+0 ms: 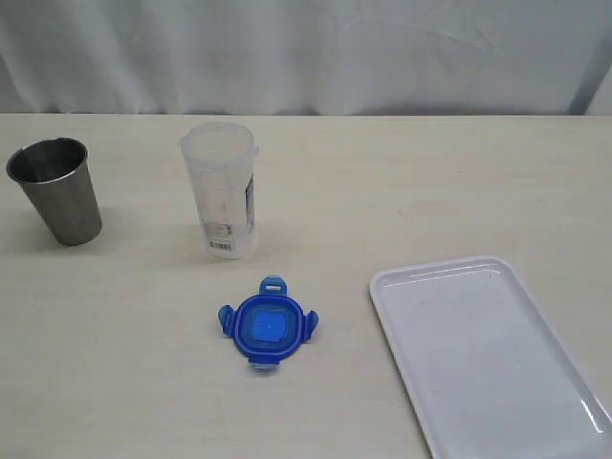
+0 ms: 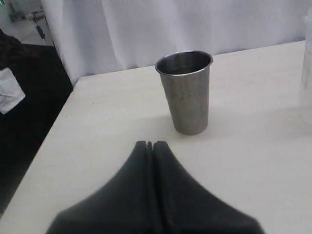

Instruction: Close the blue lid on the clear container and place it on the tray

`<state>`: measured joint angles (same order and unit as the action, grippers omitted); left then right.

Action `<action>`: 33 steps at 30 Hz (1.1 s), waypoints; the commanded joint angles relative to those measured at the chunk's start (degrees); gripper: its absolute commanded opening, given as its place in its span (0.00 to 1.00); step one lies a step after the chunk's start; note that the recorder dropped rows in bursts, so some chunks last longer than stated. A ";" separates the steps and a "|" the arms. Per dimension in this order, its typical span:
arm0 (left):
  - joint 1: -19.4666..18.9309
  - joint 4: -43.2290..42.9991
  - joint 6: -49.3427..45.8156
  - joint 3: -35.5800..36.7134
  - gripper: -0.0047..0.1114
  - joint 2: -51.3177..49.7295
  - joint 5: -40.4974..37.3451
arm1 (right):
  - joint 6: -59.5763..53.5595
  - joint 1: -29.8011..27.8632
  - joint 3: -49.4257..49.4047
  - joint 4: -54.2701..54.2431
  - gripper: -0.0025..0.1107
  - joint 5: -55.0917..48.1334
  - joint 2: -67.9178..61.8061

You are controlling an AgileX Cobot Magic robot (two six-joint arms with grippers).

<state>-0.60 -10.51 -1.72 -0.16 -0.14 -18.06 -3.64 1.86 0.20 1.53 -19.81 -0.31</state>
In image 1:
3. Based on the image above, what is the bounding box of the stainless steel cup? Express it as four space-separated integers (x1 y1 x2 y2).
6 137 102 246

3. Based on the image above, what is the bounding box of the white rectangular tray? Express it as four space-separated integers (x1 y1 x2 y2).
369 256 611 458

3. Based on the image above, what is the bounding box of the clear plastic tall container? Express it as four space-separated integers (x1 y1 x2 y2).
179 121 258 259

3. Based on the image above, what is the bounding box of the white backdrop curtain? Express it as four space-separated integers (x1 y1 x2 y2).
1 1 611 115

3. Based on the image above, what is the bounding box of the blue plastic container lid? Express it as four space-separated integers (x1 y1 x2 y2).
218 275 319 372

